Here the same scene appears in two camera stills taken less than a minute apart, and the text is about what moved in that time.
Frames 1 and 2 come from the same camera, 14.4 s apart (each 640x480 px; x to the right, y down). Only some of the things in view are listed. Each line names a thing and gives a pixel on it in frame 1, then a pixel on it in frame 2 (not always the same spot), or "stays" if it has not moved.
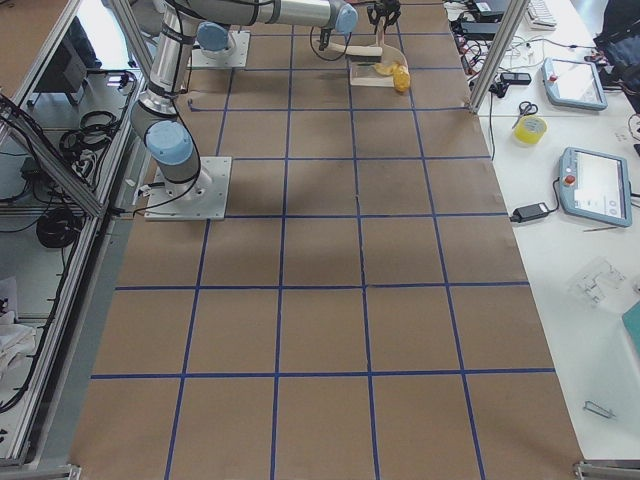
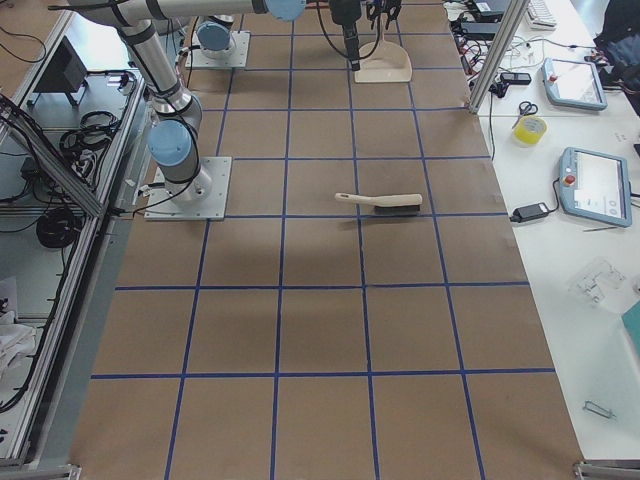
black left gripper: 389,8 stays
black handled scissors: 526,111 stays
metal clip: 591,406 stays
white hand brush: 365,54 to 401,204
